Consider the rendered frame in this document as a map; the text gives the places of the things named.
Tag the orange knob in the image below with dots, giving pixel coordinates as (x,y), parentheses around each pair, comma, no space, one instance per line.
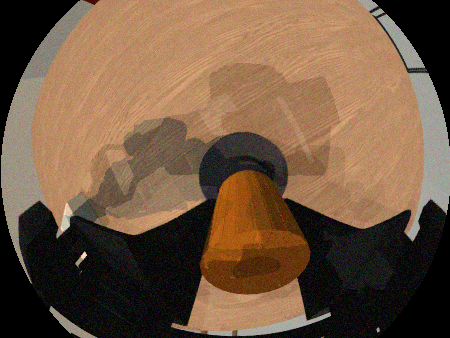
(254,244)

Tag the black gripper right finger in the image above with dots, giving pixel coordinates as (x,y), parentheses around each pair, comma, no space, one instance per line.
(338,254)

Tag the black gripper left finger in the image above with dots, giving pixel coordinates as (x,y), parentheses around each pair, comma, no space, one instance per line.
(166,260)

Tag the dark grey round pedestal with shaft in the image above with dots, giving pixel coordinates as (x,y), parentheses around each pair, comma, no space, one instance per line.
(237,152)

